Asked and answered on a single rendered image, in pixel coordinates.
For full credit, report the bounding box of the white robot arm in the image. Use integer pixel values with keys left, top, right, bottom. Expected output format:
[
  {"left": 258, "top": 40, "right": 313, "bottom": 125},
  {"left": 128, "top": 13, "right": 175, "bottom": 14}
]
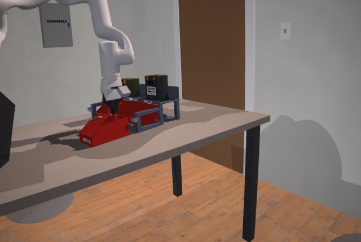
[{"left": 0, "top": 0, "right": 134, "bottom": 98}]

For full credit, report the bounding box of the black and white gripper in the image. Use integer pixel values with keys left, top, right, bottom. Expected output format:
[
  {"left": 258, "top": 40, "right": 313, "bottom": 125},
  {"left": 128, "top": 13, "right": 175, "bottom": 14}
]
[{"left": 100, "top": 77, "right": 124, "bottom": 115}]

